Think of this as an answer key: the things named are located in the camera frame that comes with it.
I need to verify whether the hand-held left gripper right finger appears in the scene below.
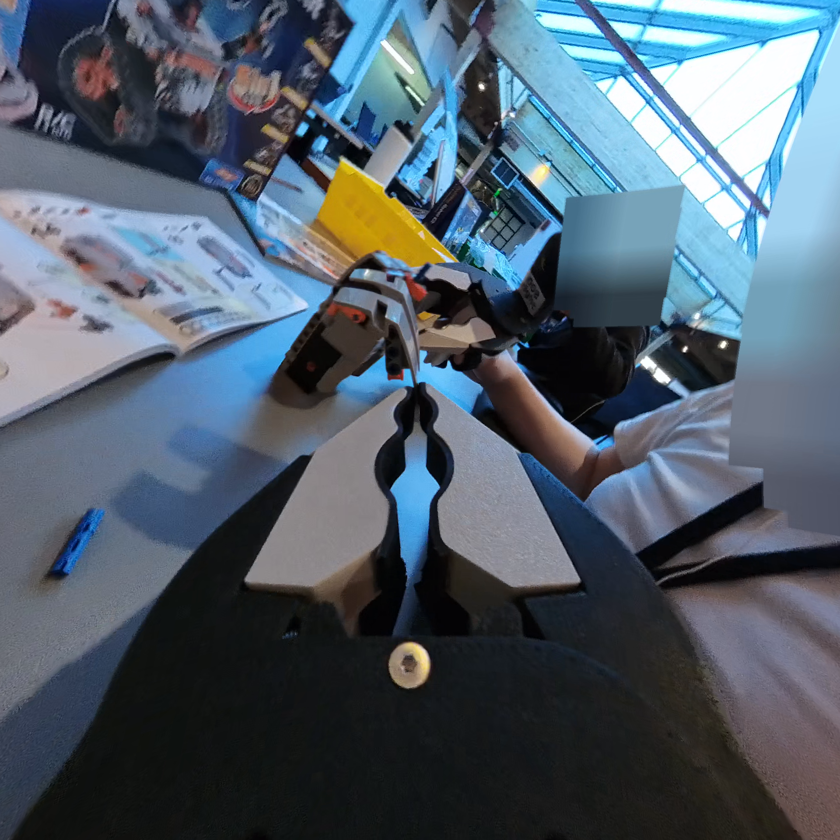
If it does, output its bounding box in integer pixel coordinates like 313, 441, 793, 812
417, 382, 585, 627

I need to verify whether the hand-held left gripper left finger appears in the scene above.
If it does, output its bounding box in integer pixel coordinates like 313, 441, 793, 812
243, 387, 417, 634

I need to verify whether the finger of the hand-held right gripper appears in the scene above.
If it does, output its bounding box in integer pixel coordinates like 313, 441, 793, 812
419, 261, 476, 294
419, 320, 498, 353

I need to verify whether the grey toy robot model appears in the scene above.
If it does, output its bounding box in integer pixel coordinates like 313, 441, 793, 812
269, 252, 434, 411

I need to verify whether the blue connector pin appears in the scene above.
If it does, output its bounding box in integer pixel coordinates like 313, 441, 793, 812
49, 507, 106, 578

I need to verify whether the person's right forearm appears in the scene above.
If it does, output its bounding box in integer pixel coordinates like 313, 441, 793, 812
472, 351, 618, 501

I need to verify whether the grey desk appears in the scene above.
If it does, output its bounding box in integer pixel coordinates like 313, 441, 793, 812
0, 125, 490, 821

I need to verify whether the blue robot kit box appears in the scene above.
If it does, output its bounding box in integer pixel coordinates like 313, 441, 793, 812
425, 180, 490, 245
0, 0, 355, 198

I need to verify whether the yellow plastic bin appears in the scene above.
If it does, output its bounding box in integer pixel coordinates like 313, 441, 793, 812
318, 157, 458, 266

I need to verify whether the printed sticker sheet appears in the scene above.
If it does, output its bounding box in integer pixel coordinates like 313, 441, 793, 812
252, 196, 358, 284

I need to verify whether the person's white shirt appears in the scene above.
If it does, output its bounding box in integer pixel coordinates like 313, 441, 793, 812
584, 381, 840, 840

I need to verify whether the white instruction booklet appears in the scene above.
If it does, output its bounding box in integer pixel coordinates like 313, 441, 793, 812
0, 189, 309, 427

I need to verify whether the black shoulder strap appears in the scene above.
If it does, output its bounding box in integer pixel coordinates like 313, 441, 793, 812
635, 482, 840, 588

